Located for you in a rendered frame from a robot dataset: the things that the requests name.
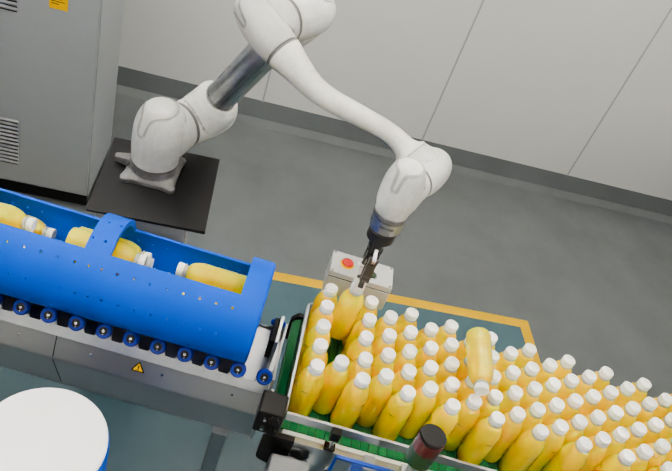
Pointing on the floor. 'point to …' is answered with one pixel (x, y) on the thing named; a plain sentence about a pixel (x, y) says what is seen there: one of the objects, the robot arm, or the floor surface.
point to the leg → (214, 449)
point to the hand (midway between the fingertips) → (360, 280)
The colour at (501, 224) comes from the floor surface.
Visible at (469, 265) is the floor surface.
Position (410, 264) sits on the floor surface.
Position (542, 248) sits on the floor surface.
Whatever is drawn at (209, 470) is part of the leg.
